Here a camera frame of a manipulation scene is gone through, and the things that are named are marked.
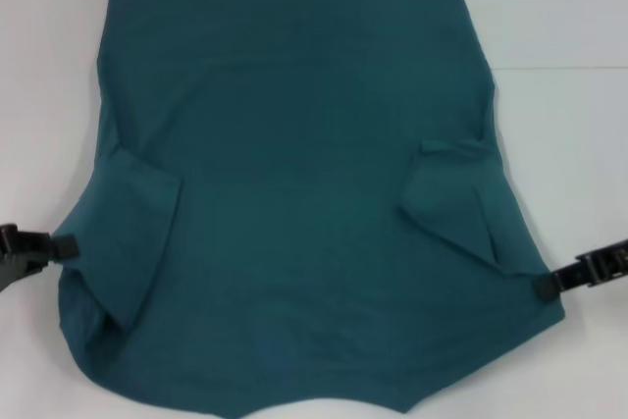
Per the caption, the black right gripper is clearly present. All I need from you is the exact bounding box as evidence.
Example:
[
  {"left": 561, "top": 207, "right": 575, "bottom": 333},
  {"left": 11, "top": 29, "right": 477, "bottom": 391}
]
[{"left": 531, "top": 238, "right": 628, "bottom": 300}]

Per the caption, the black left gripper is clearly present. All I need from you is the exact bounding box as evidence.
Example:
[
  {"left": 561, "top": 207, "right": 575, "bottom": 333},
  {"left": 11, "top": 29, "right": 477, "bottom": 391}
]
[{"left": 0, "top": 224, "right": 80, "bottom": 293}]

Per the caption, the teal blue shirt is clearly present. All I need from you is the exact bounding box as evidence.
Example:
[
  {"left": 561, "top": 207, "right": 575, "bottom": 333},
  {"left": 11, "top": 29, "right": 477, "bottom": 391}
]
[{"left": 55, "top": 0, "right": 568, "bottom": 389}]

